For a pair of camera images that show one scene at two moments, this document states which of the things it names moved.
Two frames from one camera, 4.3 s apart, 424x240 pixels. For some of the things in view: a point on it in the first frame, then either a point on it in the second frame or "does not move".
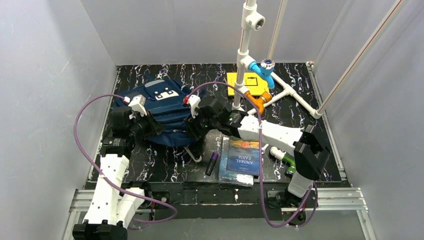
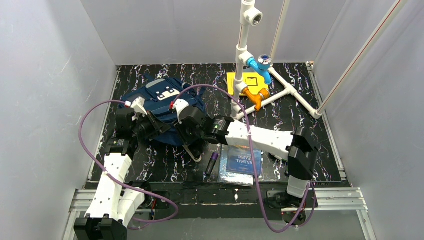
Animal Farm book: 243,157 does not move
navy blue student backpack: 166,100 does not move
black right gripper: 193,125 -> 185,133
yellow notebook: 254,83 does not move
